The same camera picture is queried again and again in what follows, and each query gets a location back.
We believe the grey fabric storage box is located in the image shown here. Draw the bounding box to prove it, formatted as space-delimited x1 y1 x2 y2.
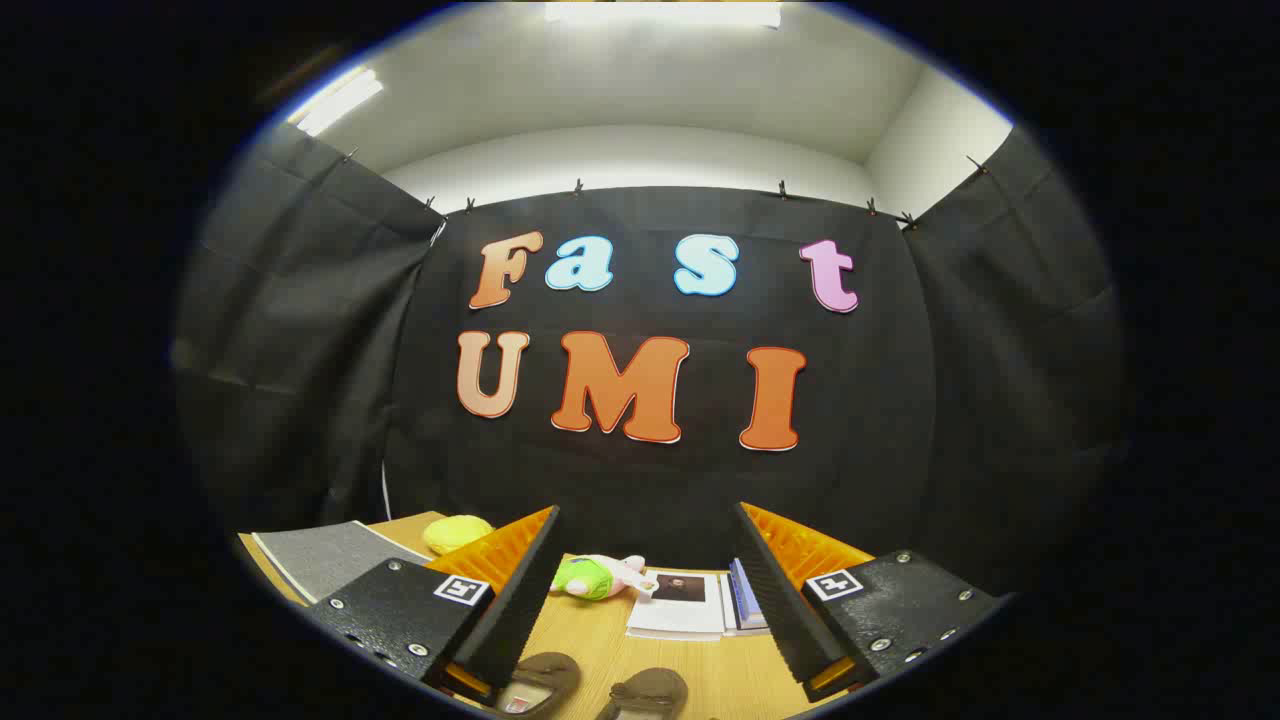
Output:
238 520 433 608

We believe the yellow round plush toy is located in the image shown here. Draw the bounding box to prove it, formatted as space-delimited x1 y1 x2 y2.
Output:
422 515 495 557

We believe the green and pink plush toy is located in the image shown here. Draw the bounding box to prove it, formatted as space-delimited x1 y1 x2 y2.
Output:
550 553 661 603

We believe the brown fuzzy shoe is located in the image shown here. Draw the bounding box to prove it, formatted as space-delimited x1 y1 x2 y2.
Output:
597 668 691 720
497 652 583 719

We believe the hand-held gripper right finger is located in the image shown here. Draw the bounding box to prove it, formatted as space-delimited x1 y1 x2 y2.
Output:
733 502 1007 704

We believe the ceiling light panel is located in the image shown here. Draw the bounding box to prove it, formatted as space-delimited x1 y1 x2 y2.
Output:
288 65 386 138

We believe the light blue cover book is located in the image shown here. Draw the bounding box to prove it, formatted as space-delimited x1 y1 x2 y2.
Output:
727 557 769 629

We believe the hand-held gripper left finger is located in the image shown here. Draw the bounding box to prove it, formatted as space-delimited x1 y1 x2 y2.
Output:
305 505 563 709

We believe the white book with dark photo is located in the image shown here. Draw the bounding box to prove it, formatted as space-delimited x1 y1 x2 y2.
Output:
626 568 727 641

